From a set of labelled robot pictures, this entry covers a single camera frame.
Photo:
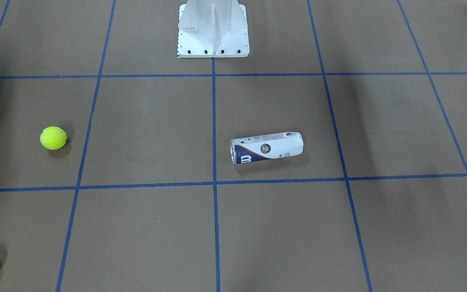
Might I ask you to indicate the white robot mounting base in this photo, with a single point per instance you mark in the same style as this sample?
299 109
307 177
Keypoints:
213 29

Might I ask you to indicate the white blue tennis ball can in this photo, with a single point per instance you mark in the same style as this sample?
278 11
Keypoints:
266 147

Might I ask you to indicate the yellow tennis ball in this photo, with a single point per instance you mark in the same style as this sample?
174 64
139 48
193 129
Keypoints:
53 138

